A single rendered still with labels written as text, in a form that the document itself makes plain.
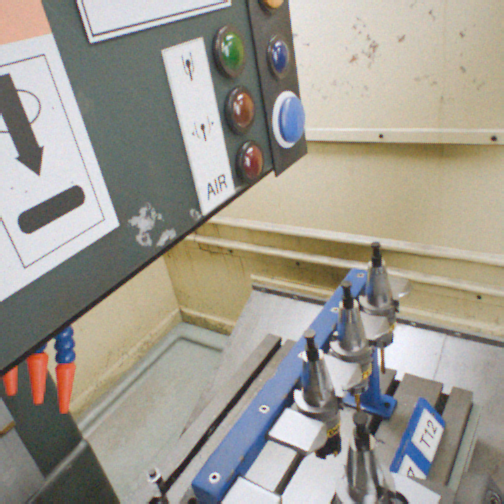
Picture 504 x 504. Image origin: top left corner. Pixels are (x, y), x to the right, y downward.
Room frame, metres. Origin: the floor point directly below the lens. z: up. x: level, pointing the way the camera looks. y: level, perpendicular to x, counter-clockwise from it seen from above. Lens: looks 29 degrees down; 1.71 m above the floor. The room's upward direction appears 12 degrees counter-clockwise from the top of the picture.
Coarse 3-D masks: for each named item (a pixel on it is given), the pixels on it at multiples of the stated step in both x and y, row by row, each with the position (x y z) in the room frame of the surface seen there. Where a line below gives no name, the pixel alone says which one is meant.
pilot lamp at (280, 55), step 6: (276, 42) 0.31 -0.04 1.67; (282, 42) 0.32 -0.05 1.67; (276, 48) 0.31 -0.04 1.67; (282, 48) 0.31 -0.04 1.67; (276, 54) 0.31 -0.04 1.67; (282, 54) 0.31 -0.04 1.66; (288, 54) 0.32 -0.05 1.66; (276, 60) 0.31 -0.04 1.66; (282, 60) 0.31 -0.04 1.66; (288, 60) 0.32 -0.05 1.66; (276, 66) 0.31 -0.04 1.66; (282, 66) 0.31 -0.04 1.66; (282, 72) 0.31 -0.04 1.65
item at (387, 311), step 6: (396, 294) 0.62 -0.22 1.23; (360, 300) 0.63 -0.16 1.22; (396, 300) 0.61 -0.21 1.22; (360, 306) 0.62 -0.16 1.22; (366, 306) 0.61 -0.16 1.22; (372, 306) 0.60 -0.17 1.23; (384, 306) 0.60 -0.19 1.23; (390, 306) 0.59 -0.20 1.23; (396, 306) 0.61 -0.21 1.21; (366, 312) 0.60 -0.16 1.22; (372, 312) 0.60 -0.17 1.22; (378, 312) 0.59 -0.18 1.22; (384, 312) 0.59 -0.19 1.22; (390, 312) 0.59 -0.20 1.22; (390, 318) 0.59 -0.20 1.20
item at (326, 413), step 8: (336, 384) 0.46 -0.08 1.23; (296, 392) 0.46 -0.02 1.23; (336, 392) 0.45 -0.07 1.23; (296, 400) 0.45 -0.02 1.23; (336, 400) 0.44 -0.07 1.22; (304, 408) 0.43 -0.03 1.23; (312, 408) 0.43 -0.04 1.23; (320, 408) 0.43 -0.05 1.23; (328, 408) 0.42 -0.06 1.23; (336, 408) 0.42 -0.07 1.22; (312, 416) 0.42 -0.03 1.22; (320, 416) 0.42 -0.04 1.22; (328, 416) 0.42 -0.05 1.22; (336, 416) 0.42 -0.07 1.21; (328, 424) 0.42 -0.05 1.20
